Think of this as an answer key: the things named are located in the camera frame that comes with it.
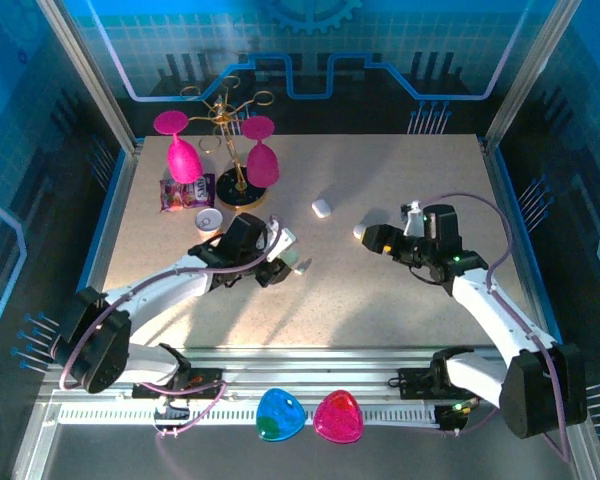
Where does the small pull-tab tin can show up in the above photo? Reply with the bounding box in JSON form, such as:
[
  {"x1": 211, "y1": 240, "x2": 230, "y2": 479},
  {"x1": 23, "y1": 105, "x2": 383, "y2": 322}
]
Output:
[{"x1": 194, "y1": 207, "x2": 225, "y2": 241}]

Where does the gold wine glass rack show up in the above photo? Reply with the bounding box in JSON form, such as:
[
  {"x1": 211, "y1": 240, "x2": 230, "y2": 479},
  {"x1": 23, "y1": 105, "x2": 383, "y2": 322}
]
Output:
[{"x1": 179, "y1": 74, "x2": 276, "y2": 212}]

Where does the purple candy bag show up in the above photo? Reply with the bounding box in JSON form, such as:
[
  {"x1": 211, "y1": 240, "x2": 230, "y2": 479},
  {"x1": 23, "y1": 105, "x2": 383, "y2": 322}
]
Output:
[{"x1": 159, "y1": 172, "x2": 216, "y2": 214}]

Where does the pink wine glass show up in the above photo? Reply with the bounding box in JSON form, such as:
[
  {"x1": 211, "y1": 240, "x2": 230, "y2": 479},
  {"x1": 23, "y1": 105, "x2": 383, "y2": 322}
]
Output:
[
  {"x1": 153, "y1": 110, "x2": 204, "y2": 185},
  {"x1": 239, "y1": 115, "x2": 280, "y2": 189}
]

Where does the blue translucent plastic dish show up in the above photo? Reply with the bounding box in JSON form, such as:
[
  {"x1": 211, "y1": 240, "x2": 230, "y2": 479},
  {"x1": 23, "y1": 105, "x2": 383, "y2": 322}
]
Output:
[{"x1": 255, "y1": 387, "x2": 306, "y2": 443}]

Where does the pink translucent plastic dish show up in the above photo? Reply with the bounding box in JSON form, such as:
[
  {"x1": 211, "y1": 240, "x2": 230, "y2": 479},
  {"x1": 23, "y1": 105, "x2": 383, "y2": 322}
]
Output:
[{"x1": 312, "y1": 389, "x2": 364, "y2": 445}]

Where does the black controller board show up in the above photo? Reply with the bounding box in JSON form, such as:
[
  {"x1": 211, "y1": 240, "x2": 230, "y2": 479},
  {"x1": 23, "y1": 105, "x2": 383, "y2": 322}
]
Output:
[{"x1": 435, "y1": 402, "x2": 470, "y2": 435}]

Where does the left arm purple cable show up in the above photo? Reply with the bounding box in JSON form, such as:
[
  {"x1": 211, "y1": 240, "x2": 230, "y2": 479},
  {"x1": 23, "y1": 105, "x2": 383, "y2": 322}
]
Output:
[{"x1": 58, "y1": 214, "x2": 284, "y2": 439}]

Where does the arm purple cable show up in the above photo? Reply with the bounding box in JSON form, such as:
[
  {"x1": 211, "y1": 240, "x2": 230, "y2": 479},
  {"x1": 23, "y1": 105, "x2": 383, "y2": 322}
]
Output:
[
  {"x1": 58, "y1": 214, "x2": 284, "y2": 439},
  {"x1": 419, "y1": 192, "x2": 574, "y2": 464}
]

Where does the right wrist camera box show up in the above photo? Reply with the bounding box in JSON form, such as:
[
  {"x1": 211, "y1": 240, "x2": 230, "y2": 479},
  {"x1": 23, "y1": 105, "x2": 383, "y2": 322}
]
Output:
[{"x1": 400, "y1": 199, "x2": 425, "y2": 237}]

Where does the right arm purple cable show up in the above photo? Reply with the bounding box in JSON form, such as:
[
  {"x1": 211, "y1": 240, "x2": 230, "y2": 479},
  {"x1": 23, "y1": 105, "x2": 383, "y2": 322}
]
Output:
[{"x1": 419, "y1": 192, "x2": 574, "y2": 464}]

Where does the aluminium cross rail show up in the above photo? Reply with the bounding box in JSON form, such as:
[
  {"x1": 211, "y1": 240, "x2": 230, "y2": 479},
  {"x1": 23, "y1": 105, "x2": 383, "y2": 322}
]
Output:
[{"x1": 39, "y1": 347, "x2": 581, "y2": 406}]

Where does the aluminium side rail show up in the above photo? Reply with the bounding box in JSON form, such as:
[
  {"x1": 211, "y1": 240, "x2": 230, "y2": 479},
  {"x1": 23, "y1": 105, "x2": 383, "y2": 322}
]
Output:
[
  {"x1": 479, "y1": 137, "x2": 576, "y2": 366},
  {"x1": 44, "y1": 139, "x2": 145, "y2": 374}
]

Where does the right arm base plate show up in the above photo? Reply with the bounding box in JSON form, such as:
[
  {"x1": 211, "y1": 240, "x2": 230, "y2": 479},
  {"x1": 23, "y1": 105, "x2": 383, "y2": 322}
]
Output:
[{"x1": 397, "y1": 367, "x2": 489, "y2": 401}]

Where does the white slotted cable duct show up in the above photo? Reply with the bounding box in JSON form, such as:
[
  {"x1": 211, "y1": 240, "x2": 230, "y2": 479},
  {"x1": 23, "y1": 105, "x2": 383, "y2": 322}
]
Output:
[{"x1": 57, "y1": 403, "x2": 441, "y2": 427}]

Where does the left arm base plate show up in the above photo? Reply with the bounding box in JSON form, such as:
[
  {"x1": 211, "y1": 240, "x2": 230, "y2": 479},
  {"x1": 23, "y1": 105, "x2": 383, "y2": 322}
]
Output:
[{"x1": 129, "y1": 367, "x2": 226, "y2": 401}]

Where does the white cable connector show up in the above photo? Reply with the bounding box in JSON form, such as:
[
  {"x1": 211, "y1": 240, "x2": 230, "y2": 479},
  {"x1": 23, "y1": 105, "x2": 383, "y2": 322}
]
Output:
[{"x1": 153, "y1": 399, "x2": 191, "y2": 437}]

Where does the aluminium frame post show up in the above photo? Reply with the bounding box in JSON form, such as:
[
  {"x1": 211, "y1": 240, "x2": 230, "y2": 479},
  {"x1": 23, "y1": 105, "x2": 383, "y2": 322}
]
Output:
[
  {"x1": 34, "y1": 0, "x2": 139, "y2": 151},
  {"x1": 482, "y1": 0, "x2": 584, "y2": 151}
]

